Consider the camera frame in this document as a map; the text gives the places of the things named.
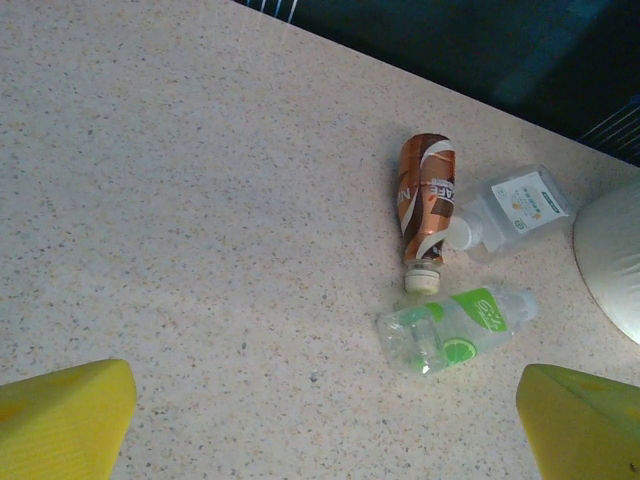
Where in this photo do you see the clear square white-label bottle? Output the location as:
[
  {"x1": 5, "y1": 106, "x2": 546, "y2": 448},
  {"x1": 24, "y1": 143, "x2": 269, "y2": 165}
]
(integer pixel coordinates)
[{"x1": 449, "y1": 164, "x2": 572, "y2": 265}]

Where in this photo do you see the clear green lime-label bottle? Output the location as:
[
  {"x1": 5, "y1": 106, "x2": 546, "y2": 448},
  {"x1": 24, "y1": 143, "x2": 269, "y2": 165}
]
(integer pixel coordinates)
[{"x1": 377, "y1": 285, "x2": 540, "y2": 379}]

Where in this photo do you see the brown coffee bottle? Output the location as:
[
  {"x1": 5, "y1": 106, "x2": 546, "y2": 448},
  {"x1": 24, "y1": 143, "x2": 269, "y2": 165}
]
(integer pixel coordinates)
[{"x1": 398, "y1": 133, "x2": 458, "y2": 295}]

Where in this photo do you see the white plastic bin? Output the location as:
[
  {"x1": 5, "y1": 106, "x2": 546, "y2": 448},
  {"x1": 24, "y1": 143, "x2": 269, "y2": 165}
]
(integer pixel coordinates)
[{"x1": 572, "y1": 174, "x2": 640, "y2": 346}]

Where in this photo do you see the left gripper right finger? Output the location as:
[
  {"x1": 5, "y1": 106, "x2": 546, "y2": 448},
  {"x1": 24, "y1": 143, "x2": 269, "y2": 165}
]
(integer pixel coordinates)
[{"x1": 515, "y1": 363, "x2": 640, "y2": 480}]

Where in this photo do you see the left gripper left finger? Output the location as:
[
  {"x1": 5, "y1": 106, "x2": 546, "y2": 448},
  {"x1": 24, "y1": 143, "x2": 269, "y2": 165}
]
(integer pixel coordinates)
[{"x1": 0, "y1": 358, "x2": 138, "y2": 480}]

